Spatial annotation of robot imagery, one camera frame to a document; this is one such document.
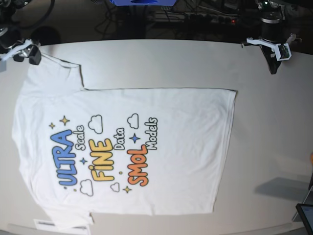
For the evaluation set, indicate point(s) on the white paper label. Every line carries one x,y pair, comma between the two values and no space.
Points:
50,226

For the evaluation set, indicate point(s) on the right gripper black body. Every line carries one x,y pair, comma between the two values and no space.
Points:
32,52

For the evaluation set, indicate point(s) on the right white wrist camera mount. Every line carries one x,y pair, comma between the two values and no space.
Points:
13,50

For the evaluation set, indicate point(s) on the power strip with red light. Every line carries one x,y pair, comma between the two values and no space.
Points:
174,17

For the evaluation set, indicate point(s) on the white printed T-shirt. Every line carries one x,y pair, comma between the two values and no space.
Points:
154,151

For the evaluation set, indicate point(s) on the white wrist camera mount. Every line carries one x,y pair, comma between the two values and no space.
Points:
279,51
13,50

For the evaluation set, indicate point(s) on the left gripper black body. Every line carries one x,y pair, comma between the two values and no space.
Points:
273,64

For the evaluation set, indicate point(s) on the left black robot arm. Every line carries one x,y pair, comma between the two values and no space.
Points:
271,21

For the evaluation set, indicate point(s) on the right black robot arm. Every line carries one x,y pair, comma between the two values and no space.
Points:
12,44

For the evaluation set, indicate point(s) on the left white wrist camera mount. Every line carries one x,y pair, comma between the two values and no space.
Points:
279,51

